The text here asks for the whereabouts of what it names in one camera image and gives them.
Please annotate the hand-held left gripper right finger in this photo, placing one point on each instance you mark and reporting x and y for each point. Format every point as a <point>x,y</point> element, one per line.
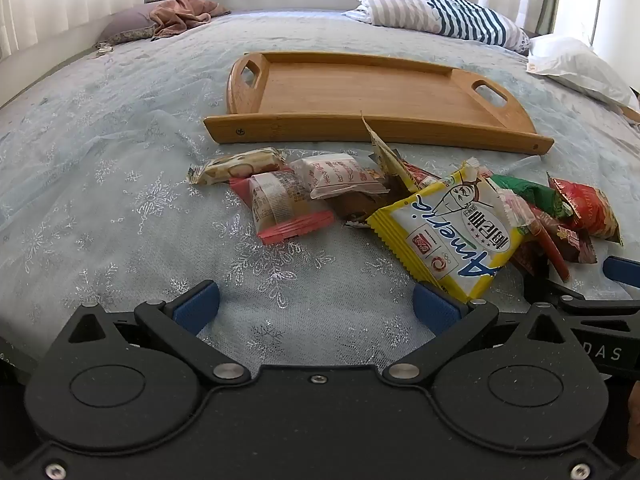
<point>435,308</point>

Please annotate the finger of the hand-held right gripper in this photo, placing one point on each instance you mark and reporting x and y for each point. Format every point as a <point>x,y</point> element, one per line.
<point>590,307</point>
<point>620,270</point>

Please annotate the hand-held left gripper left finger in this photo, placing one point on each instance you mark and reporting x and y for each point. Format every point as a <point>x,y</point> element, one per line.
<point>197,306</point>

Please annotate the dark red snack packet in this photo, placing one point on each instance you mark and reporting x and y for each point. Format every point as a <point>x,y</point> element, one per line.
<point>575,247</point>

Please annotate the red sausage stick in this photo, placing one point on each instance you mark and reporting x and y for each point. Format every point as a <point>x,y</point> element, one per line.
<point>552,252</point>

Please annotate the red chip packet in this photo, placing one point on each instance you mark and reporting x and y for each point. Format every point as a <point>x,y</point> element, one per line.
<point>592,207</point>

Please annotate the yellow snack packet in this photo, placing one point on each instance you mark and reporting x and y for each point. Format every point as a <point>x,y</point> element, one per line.
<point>450,230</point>

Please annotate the green snack packet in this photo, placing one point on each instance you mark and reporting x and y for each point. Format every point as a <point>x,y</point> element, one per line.
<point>535,192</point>

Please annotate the pink-ended clear cake packet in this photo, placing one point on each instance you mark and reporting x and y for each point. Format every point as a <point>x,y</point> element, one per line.
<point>277,202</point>

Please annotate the plain red snack packet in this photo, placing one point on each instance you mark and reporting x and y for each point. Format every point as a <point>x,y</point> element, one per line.
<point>422,177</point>

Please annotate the tan snack bar packet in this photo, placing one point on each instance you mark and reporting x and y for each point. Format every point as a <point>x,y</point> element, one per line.
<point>235,165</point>

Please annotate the beige brown snack sachet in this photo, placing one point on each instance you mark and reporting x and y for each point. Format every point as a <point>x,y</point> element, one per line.
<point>387,165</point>

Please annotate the red print clear pastry packet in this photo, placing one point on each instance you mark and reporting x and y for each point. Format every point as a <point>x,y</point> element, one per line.
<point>340,175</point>

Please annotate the wooden tray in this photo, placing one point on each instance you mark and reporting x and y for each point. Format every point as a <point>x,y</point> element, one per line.
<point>360,90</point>

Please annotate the pink white candy wrapper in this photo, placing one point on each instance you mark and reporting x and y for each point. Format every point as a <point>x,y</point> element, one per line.
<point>515,210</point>

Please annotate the thin grey pole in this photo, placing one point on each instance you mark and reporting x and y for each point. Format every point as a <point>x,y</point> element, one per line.
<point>595,10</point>

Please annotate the small round metal object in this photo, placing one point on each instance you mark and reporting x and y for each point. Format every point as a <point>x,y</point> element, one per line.
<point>102,50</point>

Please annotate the pink crumpled cloth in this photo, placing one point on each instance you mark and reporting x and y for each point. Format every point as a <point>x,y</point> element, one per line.
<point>180,15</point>

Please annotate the purple pillow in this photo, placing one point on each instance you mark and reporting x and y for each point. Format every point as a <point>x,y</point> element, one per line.
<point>127,22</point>

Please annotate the striped pillow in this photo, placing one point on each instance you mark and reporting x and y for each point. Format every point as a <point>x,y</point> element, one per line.
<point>425,10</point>

